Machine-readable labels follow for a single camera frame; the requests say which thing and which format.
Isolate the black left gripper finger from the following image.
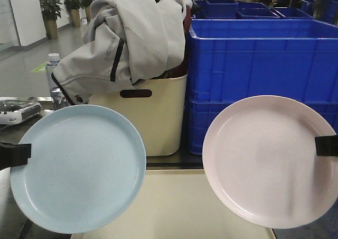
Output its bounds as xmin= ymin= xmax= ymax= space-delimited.
xmin=0 ymin=142 xmax=32 ymax=170

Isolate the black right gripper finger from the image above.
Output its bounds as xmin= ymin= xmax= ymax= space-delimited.
xmin=315 ymin=135 xmax=338 ymax=157

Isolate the pink plate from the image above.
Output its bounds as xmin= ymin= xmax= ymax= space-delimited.
xmin=202 ymin=95 xmax=337 ymax=229

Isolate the light blue plate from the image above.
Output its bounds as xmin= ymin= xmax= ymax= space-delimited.
xmin=10 ymin=105 xmax=146 ymax=234

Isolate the cream serving tray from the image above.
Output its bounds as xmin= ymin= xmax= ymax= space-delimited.
xmin=72 ymin=170 xmax=275 ymax=238

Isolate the white grey remote controller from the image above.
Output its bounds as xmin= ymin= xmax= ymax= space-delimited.
xmin=1 ymin=99 xmax=42 ymax=125

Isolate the clear water bottle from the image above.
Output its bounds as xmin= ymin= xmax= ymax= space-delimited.
xmin=45 ymin=53 xmax=69 ymax=111

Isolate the large blue crate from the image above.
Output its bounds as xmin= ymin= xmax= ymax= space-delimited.
xmin=189 ymin=19 xmax=337 ymax=103

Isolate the green potted plant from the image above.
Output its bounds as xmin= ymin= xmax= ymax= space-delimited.
xmin=39 ymin=0 xmax=62 ymax=40

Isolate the cream storage bin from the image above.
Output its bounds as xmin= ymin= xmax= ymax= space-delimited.
xmin=89 ymin=74 xmax=187 ymax=157

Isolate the grey jacket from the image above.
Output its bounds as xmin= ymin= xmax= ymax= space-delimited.
xmin=52 ymin=0 xmax=193 ymax=105

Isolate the small blue bin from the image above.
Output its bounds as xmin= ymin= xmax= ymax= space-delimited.
xmin=203 ymin=0 xmax=238 ymax=19

